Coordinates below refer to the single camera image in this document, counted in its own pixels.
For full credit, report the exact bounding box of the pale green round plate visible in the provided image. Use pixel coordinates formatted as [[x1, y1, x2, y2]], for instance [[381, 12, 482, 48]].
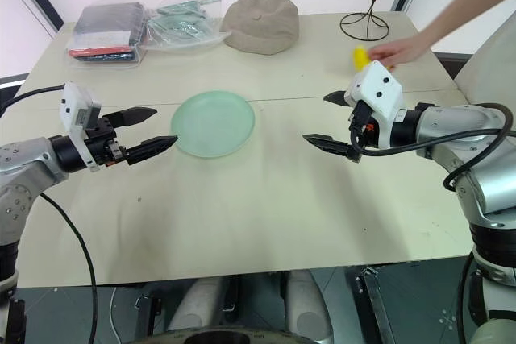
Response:
[[170, 90, 256, 159]]

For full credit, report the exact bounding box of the plastic bag with dark items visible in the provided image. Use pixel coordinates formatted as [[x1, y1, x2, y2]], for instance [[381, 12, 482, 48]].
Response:
[[65, 2, 148, 70]]

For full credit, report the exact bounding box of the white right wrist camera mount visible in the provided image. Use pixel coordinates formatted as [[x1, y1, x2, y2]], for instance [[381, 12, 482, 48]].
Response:
[[347, 60, 405, 148]]

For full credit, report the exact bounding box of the thin white floor cable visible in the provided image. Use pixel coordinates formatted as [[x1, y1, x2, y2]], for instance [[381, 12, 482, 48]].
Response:
[[108, 286, 119, 331]]

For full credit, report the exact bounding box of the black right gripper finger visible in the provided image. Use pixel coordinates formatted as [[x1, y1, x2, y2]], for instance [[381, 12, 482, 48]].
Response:
[[302, 133, 361, 164], [322, 91, 347, 107]]

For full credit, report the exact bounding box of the person's bare hand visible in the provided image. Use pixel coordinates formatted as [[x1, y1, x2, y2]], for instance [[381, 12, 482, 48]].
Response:
[[368, 35, 430, 67]]

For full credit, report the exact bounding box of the black metal table bracket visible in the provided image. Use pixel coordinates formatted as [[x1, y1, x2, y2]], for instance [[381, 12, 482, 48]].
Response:
[[134, 292, 164, 338]]

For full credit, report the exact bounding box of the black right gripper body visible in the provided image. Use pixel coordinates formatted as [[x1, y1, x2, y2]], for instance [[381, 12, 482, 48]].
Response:
[[343, 89, 382, 150]]

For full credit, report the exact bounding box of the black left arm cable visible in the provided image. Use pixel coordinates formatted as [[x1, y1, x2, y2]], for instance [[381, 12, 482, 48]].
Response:
[[0, 84, 99, 344]]

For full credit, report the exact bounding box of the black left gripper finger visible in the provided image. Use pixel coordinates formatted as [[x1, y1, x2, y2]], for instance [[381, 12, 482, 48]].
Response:
[[105, 106, 158, 128], [126, 135, 179, 166]]

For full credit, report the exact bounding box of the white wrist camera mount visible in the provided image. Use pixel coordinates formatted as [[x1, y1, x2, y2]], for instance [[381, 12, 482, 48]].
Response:
[[59, 81, 102, 173], [347, 60, 405, 148]]

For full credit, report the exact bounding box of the grey rounded robot leg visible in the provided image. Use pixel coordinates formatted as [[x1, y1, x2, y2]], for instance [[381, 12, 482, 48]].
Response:
[[166, 276, 227, 334], [285, 269, 336, 344]]

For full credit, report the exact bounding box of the beige fabric cap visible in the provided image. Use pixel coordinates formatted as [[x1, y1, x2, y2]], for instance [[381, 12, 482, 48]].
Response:
[[220, 0, 300, 56]]

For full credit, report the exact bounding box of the cream chair back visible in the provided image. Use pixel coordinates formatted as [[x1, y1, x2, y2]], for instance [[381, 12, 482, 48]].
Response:
[[455, 23, 516, 106]]

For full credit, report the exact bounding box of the black metal table bar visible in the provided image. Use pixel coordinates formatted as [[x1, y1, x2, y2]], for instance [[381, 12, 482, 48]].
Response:
[[356, 266, 398, 344]]

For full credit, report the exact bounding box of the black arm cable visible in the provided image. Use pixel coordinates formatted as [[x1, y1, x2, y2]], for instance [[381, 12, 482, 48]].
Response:
[[348, 102, 516, 344], [0, 84, 99, 344]]

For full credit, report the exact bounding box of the yellow object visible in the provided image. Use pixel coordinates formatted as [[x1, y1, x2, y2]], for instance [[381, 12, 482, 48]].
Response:
[[352, 46, 395, 73]]

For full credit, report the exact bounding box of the plastic bag with green items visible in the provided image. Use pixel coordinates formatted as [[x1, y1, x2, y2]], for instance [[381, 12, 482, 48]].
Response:
[[144, 0, 233, 52]]

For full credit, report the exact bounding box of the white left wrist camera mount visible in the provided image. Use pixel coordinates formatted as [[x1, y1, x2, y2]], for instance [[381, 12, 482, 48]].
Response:
[[59, 81, 102, 173]]

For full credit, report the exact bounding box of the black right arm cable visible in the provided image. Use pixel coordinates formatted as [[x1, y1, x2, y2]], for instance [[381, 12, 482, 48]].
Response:
[[348, 102, 516, 344]]

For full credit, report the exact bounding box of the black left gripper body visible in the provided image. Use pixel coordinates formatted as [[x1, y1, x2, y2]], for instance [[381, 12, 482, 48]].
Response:
[[85, 116, 131, 168]]

